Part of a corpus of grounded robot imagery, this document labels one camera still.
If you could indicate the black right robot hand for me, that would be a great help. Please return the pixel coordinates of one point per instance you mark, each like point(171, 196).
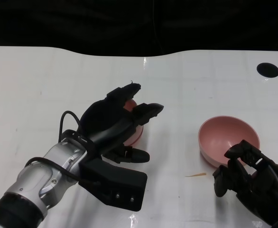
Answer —
point(264, 190)

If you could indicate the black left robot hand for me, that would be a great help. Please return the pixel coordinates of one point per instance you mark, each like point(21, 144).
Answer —
point(101, 118)

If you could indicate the pink plastic bowl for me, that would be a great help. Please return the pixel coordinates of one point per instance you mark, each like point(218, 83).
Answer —
point(215, 137)
point(141, 134)
point(130, 105)

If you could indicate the small wooden toothpick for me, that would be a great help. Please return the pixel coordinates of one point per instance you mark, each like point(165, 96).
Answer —
point(197, 175)

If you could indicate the black backdrop curtain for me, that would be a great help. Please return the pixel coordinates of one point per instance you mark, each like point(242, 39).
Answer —
point(82, 23)

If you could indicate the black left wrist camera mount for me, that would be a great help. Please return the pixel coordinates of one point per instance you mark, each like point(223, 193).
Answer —
point(120, 187)

